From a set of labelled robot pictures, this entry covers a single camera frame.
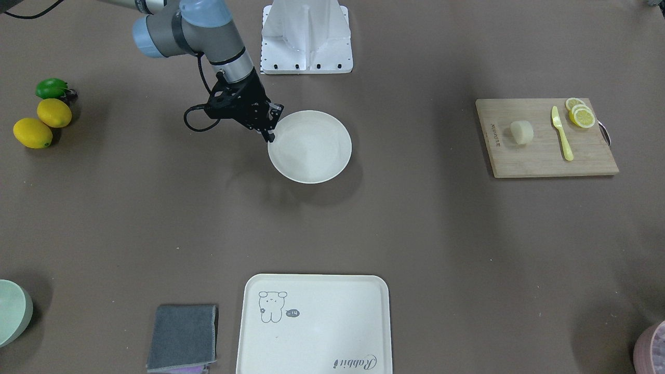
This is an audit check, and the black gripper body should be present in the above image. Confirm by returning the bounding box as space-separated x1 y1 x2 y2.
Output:
203 69 284 135

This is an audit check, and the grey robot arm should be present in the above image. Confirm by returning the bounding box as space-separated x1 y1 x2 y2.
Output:
113 1 284 142

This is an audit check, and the cream rabbit tray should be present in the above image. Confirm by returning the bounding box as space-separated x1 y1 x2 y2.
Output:
236 274 393 373

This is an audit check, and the white round plate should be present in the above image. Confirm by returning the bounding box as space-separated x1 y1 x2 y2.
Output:
268 110 352 184

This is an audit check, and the dark purple small object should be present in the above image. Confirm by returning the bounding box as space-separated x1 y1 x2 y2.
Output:
59 88 78 106

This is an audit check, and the yellow lemon upper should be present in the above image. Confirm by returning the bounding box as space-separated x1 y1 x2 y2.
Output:
36 99 73 128

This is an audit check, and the yellow lemon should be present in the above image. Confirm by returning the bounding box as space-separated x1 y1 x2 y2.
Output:
36 99 73 128
14 117 53 149

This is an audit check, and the green lime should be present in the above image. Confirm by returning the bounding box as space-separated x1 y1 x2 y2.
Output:
35 78 69 99

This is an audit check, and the yellow lemon lower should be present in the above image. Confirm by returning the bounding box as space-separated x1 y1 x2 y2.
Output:
14 117 53 149

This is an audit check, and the grey folded cloth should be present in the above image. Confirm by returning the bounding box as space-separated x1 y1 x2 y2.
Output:
147 304 218 370

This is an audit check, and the purple cloth underneath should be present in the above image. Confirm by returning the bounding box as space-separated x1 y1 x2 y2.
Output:
147 364 209 373

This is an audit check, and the bamboo cutting board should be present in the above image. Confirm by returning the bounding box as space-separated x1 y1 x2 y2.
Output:
475 98 618 178

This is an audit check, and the yellow plastic knife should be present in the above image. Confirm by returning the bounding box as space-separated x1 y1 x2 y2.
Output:
551 106 574 162

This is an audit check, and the lemon slice back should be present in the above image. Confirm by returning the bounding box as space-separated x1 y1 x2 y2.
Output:
565 97 587 112

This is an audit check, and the lemon slice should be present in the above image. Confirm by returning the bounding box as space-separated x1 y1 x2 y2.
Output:
565 97 587 112
568 104 597 128

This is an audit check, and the mint green bowl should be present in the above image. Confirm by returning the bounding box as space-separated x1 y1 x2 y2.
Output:
1 279 33 346

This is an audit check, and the lemon slice front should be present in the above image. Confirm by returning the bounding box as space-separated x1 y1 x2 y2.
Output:
568 104 597 128

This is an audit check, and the pink container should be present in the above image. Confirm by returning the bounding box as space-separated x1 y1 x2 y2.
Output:
633 321 664 373

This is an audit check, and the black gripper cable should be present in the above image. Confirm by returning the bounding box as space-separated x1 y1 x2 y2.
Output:
183 52 221 132

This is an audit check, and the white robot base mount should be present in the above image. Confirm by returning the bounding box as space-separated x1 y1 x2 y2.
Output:
260 1 354 74

